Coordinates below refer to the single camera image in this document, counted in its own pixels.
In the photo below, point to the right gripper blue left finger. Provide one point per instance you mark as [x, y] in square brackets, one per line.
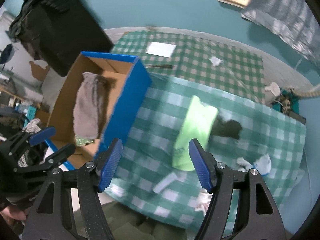
[107, 164]

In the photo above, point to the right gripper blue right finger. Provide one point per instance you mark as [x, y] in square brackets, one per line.
[204, 164]

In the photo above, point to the sparkly green scrubbing cloth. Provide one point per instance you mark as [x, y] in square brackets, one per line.
[81, 141]

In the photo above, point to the light green microfiber cloth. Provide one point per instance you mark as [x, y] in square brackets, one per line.
[197, 124]

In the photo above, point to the white blue plastic bag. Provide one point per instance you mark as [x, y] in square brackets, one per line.
[263, 165]

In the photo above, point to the person's left hand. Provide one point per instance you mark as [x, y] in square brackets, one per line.
[12, 214]

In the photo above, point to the black knit glove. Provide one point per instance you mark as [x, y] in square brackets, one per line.
[229, 128]

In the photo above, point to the teal checkered tablecloth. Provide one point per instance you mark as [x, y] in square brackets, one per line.
[147, 155]

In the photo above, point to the blue cardboard box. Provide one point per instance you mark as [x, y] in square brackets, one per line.
[127, 85]

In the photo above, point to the green beige checkered cloth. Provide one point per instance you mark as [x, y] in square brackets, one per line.
[241, 72]

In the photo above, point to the crumpled white tissue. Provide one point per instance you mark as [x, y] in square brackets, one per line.
[215, 61]

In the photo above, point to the white paper sheet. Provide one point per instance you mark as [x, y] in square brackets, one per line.
[161, 49]

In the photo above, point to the silver foil sheet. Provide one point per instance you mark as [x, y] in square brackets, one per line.
[292, 20]

